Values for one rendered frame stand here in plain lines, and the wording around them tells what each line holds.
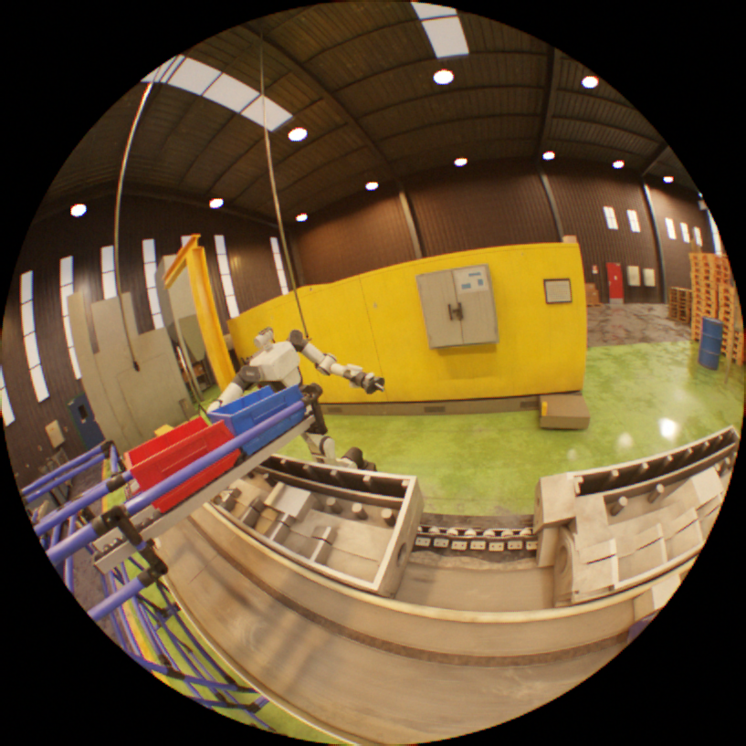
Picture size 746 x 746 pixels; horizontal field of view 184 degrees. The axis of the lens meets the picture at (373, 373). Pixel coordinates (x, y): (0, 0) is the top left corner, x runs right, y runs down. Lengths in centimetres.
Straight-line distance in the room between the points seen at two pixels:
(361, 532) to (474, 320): 201
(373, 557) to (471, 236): 1178
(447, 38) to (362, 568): 978
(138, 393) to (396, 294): 622
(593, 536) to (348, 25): 916
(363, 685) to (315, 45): 954
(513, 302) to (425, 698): 270
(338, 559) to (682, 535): 102
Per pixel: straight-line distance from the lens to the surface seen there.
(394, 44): 904
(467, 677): 78
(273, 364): 131
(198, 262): 529
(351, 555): 72
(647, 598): 90
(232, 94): 952
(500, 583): 82
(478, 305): 227
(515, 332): 258
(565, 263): 272
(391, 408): 308
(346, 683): 81
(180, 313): 865
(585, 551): 70
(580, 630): 86
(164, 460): 60
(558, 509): 73
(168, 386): 689
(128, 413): 678
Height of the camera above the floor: 152
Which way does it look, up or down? 18 degrees down
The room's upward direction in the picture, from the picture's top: 14 degrees counter-clockwise
